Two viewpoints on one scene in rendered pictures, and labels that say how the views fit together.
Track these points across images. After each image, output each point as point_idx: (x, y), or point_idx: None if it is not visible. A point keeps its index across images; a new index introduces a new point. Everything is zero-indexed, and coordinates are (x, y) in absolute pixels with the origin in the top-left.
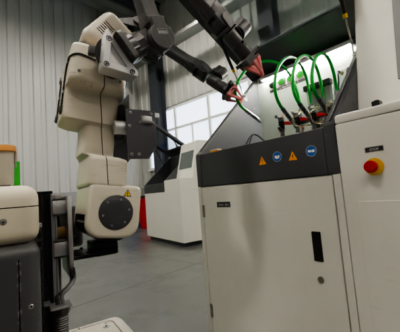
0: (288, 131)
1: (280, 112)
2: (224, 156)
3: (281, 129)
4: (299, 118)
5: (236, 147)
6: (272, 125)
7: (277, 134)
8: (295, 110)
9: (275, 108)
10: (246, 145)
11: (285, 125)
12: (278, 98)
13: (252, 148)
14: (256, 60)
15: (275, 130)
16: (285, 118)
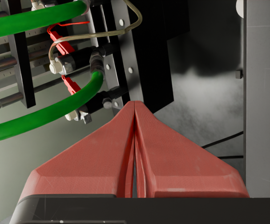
0: (37, 132)
1: None
2: None
3: (109, 97)
4: (70, 52)
5: None
6: (29, 174)
7: (47, 154)
8: (55, 66)
9: None
10: None
11: (25, 143)
12: (86, 86)
13: None
14: (171, 168)
15: (38, 164)
16: (10, 149)
